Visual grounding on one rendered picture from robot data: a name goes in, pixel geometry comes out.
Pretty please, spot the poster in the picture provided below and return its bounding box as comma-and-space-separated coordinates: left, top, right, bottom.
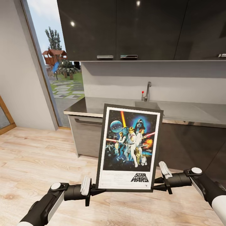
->
95, 103, 164, 193

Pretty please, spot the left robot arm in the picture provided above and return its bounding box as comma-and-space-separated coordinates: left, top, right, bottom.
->
16, 176, 106, 226

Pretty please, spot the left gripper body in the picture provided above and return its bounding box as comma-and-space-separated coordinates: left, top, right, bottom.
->
73, 178, 92, 207

